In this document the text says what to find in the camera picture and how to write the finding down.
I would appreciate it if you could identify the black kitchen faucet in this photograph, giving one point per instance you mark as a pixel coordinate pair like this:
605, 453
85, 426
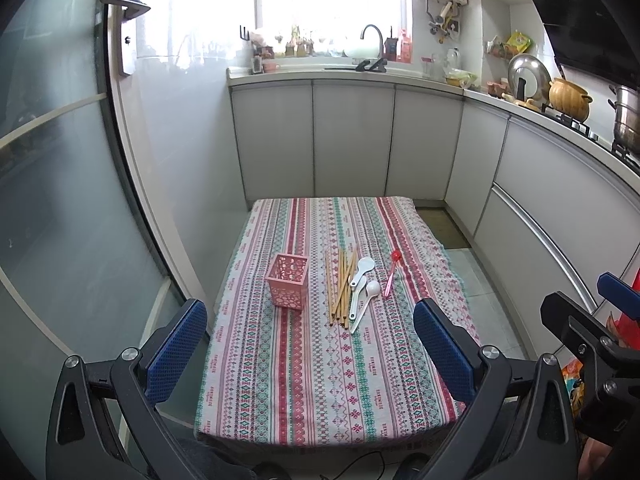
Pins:
371, 56

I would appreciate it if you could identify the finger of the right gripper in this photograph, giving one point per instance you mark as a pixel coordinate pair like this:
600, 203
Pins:
607, 368
619, 294

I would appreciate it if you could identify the pink perforated utensil basket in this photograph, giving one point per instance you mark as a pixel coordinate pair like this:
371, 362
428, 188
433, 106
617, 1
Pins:
288, 281

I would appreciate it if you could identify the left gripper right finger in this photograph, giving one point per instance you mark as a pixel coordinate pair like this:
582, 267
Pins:
516, 422

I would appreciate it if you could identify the knife block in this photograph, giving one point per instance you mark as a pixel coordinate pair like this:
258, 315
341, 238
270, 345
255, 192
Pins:
390, 47

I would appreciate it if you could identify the stainless steel pot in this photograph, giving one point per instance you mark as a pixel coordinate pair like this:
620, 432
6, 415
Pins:
627, 113

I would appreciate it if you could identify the white soup spoon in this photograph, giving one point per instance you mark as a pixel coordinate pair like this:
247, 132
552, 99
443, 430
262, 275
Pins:
373, 290

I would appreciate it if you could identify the striped patterned tablecloth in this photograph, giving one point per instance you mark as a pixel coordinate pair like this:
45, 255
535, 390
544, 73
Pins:
279, 376

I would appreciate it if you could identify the steel pot lid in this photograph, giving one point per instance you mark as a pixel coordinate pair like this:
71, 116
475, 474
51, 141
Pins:
528, 78

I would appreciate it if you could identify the red plastic spoon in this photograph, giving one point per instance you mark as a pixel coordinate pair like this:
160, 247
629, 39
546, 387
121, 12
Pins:
395, 259

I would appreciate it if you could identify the brown clay pot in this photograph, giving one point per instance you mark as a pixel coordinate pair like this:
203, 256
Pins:
569, 99

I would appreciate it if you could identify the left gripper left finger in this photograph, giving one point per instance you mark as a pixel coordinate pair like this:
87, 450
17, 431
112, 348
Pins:
82, 441

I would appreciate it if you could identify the door handle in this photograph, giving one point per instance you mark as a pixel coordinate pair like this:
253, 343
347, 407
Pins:
126, 14

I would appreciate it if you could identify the black range hood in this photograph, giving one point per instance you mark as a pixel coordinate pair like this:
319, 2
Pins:
600, 37

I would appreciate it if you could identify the white base cabinets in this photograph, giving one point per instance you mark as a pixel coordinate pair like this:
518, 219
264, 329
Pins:
544, 207

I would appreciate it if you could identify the small white rice paddle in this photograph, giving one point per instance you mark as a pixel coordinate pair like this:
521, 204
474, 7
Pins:
362, 283

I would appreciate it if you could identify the large white rice paddle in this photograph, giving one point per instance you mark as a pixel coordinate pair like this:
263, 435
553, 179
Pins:
364, 265

